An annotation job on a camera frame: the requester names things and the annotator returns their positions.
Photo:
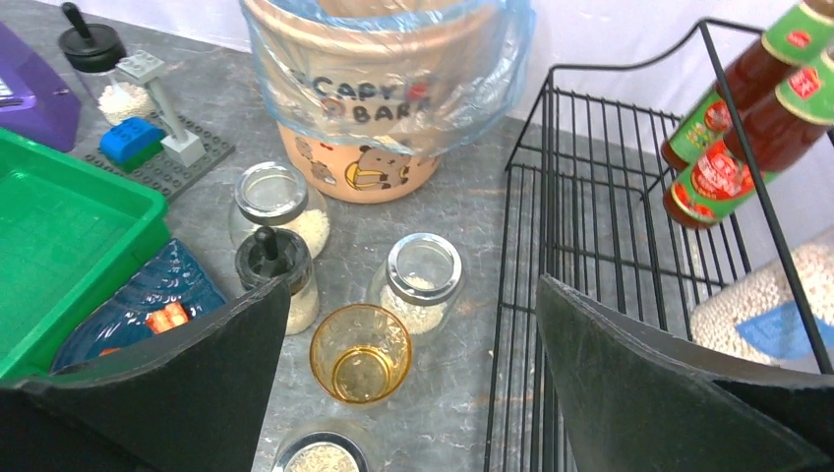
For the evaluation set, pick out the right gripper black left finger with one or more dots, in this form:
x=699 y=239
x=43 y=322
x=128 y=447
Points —
x=191 y=399

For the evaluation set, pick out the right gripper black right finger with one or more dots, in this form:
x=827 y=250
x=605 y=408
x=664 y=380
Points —
x=636 y=398

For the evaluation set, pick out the black-lid shaker jar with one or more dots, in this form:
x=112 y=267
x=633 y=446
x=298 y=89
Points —
x=94 y=50
x=280 y=253

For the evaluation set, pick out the sauce bottle yellow cap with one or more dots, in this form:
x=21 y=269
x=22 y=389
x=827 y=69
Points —
x=798 y=36
x=776 y=132

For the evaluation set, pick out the orange food piece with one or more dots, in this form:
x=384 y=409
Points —
x=167 y=318
x=107 y=351

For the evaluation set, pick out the dark blue plate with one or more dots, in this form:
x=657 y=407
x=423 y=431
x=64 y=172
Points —
x=172 y=275

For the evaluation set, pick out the glass rice jar front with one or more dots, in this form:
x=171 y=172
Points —
x=321 y=451

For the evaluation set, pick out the amber glass cup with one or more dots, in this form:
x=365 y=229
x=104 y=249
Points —
x=360 y=354

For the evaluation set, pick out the green plastic tray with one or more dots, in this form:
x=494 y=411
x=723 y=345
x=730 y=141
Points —
x=71 y=235

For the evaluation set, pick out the glass rice jar left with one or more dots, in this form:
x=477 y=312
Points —
x=277 y=195

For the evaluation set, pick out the grey lego baseplate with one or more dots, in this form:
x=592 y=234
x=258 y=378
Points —
x=160 y=172

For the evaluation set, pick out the round glass rice jar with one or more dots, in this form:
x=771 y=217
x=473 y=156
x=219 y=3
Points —
x=419 y=281

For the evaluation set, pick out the grey lego tower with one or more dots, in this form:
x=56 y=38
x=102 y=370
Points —
x=145 y=70

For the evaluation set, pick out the blue lego brick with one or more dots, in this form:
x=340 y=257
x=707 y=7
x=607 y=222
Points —
x=127 y=139

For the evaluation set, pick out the purple metronome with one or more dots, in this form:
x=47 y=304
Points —
x=36 y=102

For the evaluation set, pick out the tan capybara trash bin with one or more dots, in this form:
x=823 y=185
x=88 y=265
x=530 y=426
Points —
x=368 y=96

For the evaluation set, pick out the black wire rack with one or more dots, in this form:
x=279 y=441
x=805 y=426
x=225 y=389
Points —
x=585 y=182

